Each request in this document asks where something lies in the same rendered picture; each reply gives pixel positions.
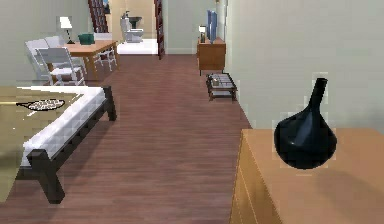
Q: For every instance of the white dining chair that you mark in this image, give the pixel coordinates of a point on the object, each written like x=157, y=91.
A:
x=61, y=66
x=35, y=50
x=108, y=56

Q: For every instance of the white shade table lamp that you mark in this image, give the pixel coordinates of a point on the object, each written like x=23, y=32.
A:
x=66, y=26

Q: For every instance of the dark green box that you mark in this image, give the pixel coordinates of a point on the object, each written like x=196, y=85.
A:
x=86, y=38

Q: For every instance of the black bulbous vase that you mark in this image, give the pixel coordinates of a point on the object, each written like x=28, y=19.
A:
x=305, y=143

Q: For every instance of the blue flat television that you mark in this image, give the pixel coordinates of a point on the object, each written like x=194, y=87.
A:
x=212, y=26

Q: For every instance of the brown wooden tv stand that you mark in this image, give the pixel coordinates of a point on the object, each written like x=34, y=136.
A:
x=211, y=55

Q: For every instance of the dark low shelf rack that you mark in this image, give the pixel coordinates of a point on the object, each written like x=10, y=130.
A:
x=220, y=86

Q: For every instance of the dark red room door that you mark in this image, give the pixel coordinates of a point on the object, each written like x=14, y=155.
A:
x=159, y=26
x=98, y=16

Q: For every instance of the dark green pedestal sink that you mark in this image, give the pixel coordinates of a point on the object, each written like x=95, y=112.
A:
x=135, y=22

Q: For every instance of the tennis racket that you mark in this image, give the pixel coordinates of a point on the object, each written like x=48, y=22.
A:
x=43, y=104

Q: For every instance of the small white shade lamp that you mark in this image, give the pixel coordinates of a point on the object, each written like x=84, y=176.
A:
x=202, y=33

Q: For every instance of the light wooden chest of drawers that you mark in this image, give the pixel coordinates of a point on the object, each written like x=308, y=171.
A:
x=310, y=190

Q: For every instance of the wooden dining table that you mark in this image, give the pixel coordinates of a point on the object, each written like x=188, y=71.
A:
x=91, y=50

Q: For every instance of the bed with dark frame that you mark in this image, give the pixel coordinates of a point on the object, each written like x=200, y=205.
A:
x=60, y=126

